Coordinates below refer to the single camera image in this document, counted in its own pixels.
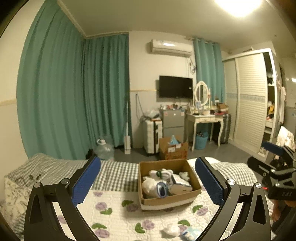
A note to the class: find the blue cloud tissue packet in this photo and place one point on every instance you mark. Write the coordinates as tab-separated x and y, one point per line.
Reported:
191	234

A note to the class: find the patterned pillow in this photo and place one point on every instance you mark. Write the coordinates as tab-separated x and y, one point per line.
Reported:
14	205

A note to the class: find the crumpled beige tissue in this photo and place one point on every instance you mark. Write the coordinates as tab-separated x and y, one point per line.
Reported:
172	230

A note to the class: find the dark checked suitcase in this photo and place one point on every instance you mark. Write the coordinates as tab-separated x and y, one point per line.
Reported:
225	127

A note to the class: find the clear water jug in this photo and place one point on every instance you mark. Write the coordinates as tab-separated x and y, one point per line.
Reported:
105	148

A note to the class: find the white louvered wardrobe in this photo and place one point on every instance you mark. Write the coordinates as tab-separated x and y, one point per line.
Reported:
251	96

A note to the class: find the open cardboard box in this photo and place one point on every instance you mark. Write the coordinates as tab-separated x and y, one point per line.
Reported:
179	167

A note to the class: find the black wall television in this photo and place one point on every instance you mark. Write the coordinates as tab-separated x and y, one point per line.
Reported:
175	87

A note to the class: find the white dressing table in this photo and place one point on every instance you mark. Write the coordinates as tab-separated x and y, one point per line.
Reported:
200	122

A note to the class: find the small teal curtain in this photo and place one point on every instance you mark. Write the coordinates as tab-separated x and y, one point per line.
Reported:
210	68

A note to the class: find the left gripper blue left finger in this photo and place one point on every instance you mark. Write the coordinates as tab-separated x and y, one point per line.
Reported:
41	222

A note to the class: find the silver mini fridge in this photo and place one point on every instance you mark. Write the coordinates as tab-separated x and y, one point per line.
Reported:
173	123

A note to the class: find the grey checked bed sheet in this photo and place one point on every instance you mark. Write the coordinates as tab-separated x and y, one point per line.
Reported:
114	176

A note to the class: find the oval vanity mirror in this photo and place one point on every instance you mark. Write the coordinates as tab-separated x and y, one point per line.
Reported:
201	94

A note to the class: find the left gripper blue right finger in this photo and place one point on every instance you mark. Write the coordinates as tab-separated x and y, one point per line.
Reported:
253	222

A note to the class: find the large green curtain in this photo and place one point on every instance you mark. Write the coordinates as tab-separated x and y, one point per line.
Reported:
70	90

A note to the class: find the white sock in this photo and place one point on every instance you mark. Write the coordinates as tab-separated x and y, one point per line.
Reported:
155	185

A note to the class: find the white floor mop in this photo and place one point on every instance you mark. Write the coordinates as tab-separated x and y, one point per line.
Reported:
127	136

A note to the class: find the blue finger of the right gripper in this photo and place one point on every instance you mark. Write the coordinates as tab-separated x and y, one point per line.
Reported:
273	148

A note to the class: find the dark cotton pad pack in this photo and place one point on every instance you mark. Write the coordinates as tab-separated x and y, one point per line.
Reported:
177	185

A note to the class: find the person's right hand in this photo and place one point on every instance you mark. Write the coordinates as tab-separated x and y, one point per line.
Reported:
276	211

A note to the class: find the floral white quilt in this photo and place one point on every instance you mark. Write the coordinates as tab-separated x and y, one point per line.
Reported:
114	215

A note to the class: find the white air conditioner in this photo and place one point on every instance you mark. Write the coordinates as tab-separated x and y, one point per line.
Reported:
171	48

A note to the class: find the white suitcase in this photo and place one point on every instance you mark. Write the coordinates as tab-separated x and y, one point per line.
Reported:
152	132

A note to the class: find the cardboard box on floor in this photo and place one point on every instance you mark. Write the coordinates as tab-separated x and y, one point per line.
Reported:
170	152

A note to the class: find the blue laundry basket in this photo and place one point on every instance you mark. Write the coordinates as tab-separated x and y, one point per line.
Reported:
201	140

